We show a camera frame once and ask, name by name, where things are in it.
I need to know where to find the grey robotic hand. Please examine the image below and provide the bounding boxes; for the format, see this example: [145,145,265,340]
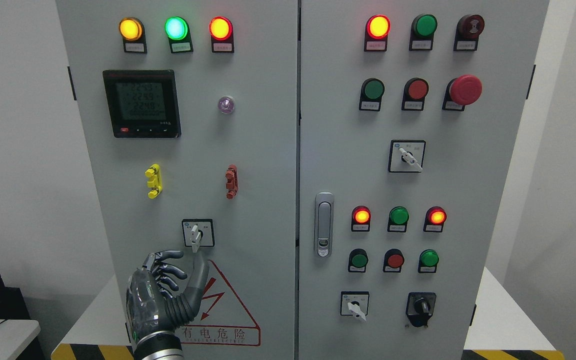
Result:
[126,250,210,346]

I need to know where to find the white rotary light switch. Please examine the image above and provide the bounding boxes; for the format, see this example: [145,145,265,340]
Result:
[181,218,215,253]

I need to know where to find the red triangle danger sticker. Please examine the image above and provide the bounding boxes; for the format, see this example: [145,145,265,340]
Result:
[176,260,261,347]

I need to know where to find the yellow terminal clip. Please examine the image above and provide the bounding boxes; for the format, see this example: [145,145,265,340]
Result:
[144,163,163,199]

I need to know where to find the red terminal clip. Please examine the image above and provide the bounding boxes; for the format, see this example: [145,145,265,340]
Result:
[224,164,239,199]

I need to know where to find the white side table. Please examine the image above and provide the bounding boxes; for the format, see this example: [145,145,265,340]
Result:
[0,319,41,360]

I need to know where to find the black digital power meter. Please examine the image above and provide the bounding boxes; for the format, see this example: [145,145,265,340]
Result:
[102,69,182,139]

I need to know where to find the green push button lower left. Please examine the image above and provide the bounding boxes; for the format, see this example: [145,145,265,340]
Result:
[347,248,369,273]

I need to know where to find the green push button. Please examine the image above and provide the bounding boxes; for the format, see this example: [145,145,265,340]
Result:
[417,249,440,274]
[347,248,369,273]
[358,77,386,112]

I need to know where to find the small clear light bulb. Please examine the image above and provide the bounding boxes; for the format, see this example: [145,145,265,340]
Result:
[217,96,236,115]

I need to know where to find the red lit lamp lower left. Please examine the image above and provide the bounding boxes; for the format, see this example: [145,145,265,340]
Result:
[350,205,371,232]

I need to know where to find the red lit lamp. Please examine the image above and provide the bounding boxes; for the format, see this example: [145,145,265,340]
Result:
[350,205,371,232]
[423,206,447,233]

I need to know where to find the grey electrical control cabinet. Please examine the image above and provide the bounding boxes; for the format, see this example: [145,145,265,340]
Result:
[56,0,549,360]

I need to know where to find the red push button lower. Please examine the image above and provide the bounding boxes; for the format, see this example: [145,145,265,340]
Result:
[382,248,405,273]

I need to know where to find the red push button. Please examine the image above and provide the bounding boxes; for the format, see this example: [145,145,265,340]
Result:
[401,77,429,112]
[382,248,405,273]

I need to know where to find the green lamp lower middle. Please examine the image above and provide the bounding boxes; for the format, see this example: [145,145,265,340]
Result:
[387,206,410,233]

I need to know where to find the yellow indicator lamp top left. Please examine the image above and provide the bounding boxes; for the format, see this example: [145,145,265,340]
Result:
[118,17,147,54]

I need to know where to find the green lit indicator lamp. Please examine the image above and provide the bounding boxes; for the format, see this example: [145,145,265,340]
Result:
[164,16,194,54]

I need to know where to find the green push button lower right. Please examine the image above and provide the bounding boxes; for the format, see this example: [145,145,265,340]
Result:
[417,249,440,274]

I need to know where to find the red lit lamp left door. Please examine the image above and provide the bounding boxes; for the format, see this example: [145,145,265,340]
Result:
[209,16,234,53]

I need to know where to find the red lit lamp door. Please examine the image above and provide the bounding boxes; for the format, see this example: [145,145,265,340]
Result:
[209,16,234,53]
[363,14,391,52]

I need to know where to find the red lit lamp lower right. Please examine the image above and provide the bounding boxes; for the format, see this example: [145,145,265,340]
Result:
[423,206,447,233]

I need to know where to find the green push button upper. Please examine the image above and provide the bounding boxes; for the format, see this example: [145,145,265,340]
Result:
[358,77,386,112]

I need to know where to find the red push button upper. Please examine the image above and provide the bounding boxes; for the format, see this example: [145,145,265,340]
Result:
[401,77,429,112]

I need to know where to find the white platform with hazard stripes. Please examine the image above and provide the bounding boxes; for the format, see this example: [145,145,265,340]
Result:
[50,269,564,360]

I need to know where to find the red lit lamp right door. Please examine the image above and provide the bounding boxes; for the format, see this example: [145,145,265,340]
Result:
[363,14,391,52]

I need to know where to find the red emergency stop mushroom button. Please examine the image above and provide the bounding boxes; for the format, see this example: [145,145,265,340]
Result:
[442,74,483,112]

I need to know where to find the green unlit lamp top right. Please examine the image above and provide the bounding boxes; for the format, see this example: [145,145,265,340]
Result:
[409,13,438,51]

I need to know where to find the dark red buzzer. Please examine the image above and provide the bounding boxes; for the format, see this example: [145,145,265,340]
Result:
[453,14,485,51]

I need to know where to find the silver door latch handle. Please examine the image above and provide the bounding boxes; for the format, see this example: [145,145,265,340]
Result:
[314,192,335,258]

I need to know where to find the white selector switch lower right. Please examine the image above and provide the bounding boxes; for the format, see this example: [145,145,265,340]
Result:
[340,291,370,322]

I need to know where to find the white selector switch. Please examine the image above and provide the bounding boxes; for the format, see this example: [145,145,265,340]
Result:
[340,291,370,322]
[388,139,426,173]

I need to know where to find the black rotary knob switch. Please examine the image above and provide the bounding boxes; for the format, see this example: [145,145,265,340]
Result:
[406,292,437,328]

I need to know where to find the white selector switch upper right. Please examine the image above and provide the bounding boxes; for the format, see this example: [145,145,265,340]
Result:
[388,139,426,173]

